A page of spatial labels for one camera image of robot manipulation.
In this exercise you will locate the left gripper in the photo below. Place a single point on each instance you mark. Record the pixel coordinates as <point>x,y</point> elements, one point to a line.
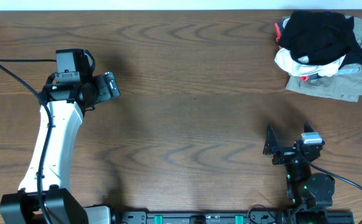
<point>104,93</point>

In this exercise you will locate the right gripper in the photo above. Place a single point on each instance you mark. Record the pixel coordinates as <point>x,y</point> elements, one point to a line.
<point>272,147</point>

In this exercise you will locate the black t-shirt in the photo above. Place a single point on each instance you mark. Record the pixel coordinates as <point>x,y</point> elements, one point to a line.
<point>323,37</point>

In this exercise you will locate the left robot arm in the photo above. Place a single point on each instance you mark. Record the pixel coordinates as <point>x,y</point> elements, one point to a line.
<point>44,194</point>

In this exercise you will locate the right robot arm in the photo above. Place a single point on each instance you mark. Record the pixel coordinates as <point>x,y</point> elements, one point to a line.
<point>311,193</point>

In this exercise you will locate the white printed t-shirt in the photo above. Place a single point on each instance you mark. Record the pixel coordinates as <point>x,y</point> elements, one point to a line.
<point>284,60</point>

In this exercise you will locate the olive khaki garment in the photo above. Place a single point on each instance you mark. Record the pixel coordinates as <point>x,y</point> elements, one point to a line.
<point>339,87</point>

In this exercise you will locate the light blue garment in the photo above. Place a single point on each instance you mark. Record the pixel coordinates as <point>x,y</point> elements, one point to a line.
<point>350,69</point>

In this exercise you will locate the red and grey garment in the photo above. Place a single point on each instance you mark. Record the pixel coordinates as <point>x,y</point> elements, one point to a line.
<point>279,29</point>

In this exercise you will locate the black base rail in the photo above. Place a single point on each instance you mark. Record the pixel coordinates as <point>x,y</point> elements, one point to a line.
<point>259,216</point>

